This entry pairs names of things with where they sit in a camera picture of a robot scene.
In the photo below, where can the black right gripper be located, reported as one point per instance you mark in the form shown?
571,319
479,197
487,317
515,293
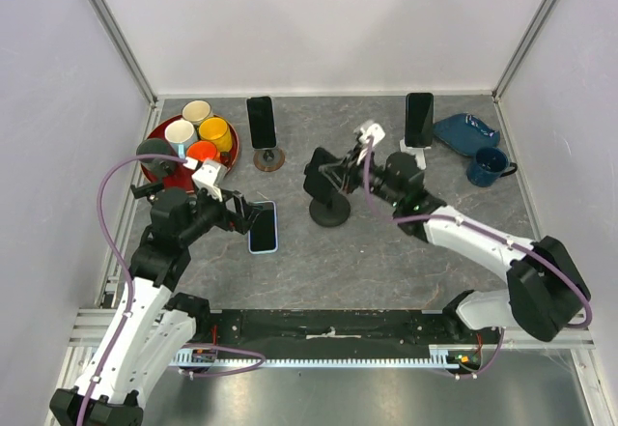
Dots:
348,167

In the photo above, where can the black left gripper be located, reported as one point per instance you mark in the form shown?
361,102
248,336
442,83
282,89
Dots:
232,220

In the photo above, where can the black phone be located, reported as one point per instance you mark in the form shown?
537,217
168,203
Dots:
419,120
261,123
316,184

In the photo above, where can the light blue cased phone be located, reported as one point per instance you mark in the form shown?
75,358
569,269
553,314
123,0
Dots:
263,234

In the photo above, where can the black round-base phone stand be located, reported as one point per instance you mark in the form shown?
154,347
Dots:
148,191

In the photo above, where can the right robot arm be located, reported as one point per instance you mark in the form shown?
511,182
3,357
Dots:
544,291

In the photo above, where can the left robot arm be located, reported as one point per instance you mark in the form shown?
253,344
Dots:
152,321

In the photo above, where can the round wooden phone stand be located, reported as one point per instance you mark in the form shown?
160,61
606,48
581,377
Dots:
268,160

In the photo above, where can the white phone stand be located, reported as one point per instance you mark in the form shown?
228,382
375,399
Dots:
417,152

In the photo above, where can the black phone on wooden stand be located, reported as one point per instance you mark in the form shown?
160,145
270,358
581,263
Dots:
261,123

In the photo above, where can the black phone on white stand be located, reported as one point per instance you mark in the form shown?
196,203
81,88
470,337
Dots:
419,120

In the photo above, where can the orange mug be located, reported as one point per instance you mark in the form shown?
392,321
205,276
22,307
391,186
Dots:
206,150

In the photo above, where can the yellow mug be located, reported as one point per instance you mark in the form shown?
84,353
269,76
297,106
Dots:
218,132

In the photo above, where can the cream beige mug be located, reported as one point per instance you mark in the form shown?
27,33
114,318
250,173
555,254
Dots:
196,112

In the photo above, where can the blue shell-shaped plate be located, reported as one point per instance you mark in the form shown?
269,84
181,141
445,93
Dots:
466,134

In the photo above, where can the dark blue ceramic mug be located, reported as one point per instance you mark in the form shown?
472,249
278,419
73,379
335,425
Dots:
488,165

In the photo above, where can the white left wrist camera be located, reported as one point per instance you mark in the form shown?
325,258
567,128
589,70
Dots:
207,176

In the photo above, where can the white mug blue handle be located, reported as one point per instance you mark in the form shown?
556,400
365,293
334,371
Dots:
180,134

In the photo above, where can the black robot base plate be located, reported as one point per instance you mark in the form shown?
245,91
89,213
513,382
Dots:
337,334

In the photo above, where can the aluminium front frame rail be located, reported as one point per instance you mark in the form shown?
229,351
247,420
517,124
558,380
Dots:
90,327

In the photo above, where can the light blue cable duct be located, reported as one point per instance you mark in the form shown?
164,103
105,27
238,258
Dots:
192,359

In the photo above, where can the aluminium corner frame post left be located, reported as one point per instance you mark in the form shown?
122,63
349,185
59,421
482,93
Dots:
118,39

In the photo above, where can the aluminium corner frame post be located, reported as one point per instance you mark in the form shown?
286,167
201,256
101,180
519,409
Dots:
118,39
530,35

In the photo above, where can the aluminium corner frame post right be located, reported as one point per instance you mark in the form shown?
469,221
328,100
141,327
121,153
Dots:
530,35

